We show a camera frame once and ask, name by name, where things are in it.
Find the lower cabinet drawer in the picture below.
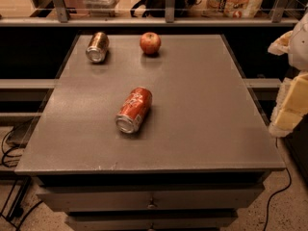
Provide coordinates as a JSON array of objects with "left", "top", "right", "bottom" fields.
[{"left": 65, "top": 210, "right": 238, "bottom": 231}]

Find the cabinet drawer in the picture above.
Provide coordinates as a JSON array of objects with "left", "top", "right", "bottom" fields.
[
  {"left": 65, "top": 210, "right": 238, "bottom": 231},
  {"left": 37, "top": 184, "right": 264, "bottom": 213}
]

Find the red soda can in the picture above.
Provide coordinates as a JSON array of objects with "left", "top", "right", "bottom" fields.
[{"left": 115, "top": 87, "right": 152, "bottom": 134}]

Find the black cable right floor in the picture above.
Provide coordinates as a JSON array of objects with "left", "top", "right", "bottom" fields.
[{"left": 262, "top": 138, "right": 293, "bottom": 231}]

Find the red apple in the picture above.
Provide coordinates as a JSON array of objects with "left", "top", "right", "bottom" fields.
[{"left": 140, "top": 32, "right": 161, "bottom": 55}]

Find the grey drawer cabinet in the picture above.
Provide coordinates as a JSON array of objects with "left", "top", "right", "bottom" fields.
[{"left": 14, "top": 33, "right": 287, "bottom": 231}]

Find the upper cabinet drawer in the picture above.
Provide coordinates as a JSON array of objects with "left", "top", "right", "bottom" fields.
[{"left": 37, "top": 184, "right": 264, "bottom": 213}]

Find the grey side shelf rail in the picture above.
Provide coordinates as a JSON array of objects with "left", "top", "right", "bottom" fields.
[{"left": 0, "top": 79, "right": 59, "bottom": 126}]

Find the black cables left floor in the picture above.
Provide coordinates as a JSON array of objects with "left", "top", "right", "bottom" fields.
[{"left": 0, "top": 117, "right": 44, "bottom": 231}]

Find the black backpack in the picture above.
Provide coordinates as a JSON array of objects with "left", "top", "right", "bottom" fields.
[{"left": 130, "top": 0, "right": 200, "bottom": 17}]

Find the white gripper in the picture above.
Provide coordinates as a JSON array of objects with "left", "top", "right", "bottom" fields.
[{"left": 268, "top": 13, "right": 308, "bottom": 138}]

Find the grey metal railing shelf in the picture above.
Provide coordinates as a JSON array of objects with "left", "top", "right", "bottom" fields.
[{"left": 0, "top": 0, "right": 307, "bottom": 28}]

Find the brown soda can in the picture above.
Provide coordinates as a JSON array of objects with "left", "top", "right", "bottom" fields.
[{"left": 86, "top": 32, "right": 109, "bottom": 63}]

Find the colourful snack bag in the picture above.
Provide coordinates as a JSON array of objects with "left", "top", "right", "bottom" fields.
[{"left": 202, "top": 0, "right": 263, "bottom": 18}]

